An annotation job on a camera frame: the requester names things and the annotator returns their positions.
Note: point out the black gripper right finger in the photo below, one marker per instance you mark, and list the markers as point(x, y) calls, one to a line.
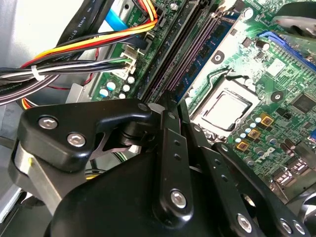
point(234, 187)

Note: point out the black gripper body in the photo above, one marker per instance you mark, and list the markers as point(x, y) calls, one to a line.
point(111, 202)

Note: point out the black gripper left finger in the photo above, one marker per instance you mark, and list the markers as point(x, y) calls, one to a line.
point(74, 116)

